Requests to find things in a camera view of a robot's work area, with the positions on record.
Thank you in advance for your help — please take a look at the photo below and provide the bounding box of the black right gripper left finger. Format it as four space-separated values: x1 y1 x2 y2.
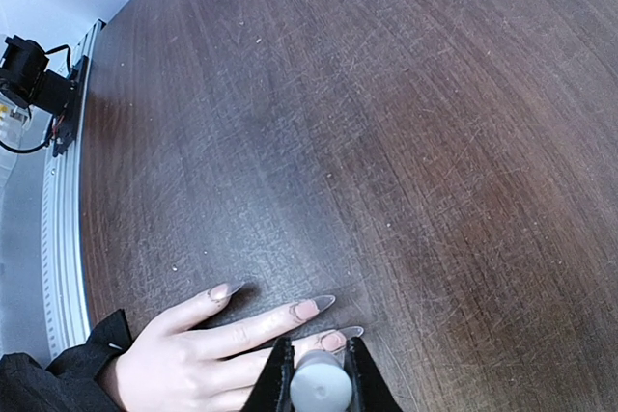
241 337 295 412

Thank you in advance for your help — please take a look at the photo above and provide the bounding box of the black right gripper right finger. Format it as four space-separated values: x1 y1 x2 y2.
345 337 401 412

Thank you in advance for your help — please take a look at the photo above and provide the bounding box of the white nail polish cap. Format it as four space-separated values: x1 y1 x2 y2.
290 350 352 412

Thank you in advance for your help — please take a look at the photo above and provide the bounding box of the black sleeved forearm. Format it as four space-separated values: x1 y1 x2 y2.
1 310 133 411

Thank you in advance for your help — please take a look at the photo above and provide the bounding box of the mannequin hand with long nails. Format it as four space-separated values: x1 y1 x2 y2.
98 281 336 411

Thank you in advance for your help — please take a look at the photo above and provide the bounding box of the aluminium front frame rail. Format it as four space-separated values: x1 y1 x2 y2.
41 21 104 359

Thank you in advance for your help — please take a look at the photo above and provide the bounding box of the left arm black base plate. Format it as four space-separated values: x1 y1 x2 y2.
52 55 90 157

